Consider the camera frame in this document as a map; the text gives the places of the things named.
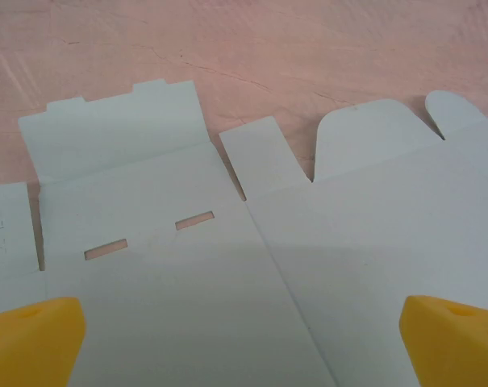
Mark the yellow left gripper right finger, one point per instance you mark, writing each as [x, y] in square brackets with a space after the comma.
[457, 350]

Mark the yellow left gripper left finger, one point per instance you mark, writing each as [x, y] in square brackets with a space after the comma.
[30, 346]

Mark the pale blue paper box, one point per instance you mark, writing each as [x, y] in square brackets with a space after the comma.
[187, 290]

